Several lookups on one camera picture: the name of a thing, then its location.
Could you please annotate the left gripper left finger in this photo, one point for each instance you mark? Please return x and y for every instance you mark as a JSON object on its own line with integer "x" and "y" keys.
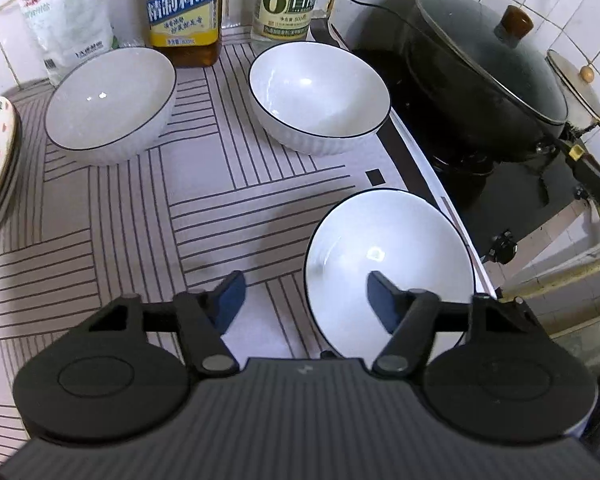
{"x": 203, "y": 318}

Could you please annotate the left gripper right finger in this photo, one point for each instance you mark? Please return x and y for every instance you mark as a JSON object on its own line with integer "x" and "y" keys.
{"x": 409, "y": 317}

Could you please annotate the white ribbed bowl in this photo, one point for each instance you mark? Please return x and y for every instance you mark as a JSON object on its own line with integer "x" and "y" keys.
{"x": 317, "y": 99}
{"x": 112, "y": 107}
{"x": 390, "y": 231}

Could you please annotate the striped table mat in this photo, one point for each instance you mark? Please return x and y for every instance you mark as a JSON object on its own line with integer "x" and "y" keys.
{"x": 216, "y": 194}

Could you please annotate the black wok with lid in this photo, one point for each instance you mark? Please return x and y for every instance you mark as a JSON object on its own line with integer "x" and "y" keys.
{"x": 484, "y": 97}

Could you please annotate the small pan with lid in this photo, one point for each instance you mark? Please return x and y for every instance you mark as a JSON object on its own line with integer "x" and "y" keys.
{"x": 582, "y": 102}

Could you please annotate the yellow cooking wine bottle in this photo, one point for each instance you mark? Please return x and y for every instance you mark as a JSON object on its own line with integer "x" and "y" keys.
{"x": 187, "y": 32}

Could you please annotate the white plastic bag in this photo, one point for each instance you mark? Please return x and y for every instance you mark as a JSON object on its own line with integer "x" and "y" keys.
{"x": 68, "y": 32}

